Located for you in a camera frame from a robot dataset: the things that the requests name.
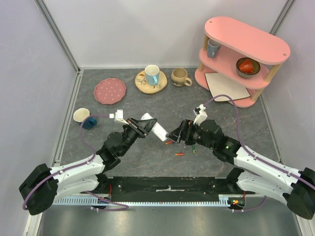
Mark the beige ceramic mug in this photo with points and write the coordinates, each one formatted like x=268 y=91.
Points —
x=179 y=78

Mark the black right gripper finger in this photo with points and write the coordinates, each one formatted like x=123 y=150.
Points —
x=175 y=137
x=183 y=127

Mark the pink dotted plate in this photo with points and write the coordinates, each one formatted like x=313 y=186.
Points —
x=110 y=91

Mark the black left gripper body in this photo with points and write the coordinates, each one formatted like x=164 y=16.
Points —
x=135 y=132

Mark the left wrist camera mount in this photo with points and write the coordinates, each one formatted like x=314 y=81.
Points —
x=118 y=117

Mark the aluminium frame post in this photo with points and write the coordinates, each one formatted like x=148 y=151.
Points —
x=57 y=33
x=281 y=16

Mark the dark blue mug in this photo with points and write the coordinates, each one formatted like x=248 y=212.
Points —
x=82 y=117

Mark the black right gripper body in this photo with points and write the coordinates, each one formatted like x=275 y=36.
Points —
x=184 y=132

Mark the white square mat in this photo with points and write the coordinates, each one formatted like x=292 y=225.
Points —
x=219 y=84

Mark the grey blue shelf mug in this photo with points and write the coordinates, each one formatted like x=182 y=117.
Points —
x=212 y=48

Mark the patterned dark bowl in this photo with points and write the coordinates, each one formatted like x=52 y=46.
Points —
x=256 y=67

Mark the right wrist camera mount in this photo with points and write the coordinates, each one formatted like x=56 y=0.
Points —
x=200 y=114

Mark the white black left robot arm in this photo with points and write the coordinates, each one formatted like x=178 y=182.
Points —
x=46 y=185

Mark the red cup in bowl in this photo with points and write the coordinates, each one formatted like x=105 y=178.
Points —
x=246 y=67

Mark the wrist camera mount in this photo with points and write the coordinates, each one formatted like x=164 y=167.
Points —
x=200 y=114
x=118 y=117

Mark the left aluminium frame post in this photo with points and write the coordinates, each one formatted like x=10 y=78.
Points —
x=57 y=33

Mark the pink three-tier shelf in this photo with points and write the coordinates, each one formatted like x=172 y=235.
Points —
x=227 y=43

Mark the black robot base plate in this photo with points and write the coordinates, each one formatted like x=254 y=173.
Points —
x=167 y=189

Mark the white slotted cable duct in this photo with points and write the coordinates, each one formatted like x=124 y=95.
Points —
x=90 y=201

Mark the light blue mug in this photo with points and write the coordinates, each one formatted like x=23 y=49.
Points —
x=152 y=74

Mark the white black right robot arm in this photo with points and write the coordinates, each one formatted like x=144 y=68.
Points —
x=293 y=187

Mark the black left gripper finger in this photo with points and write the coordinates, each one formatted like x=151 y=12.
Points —
x=134 y=124
x=146 y=125

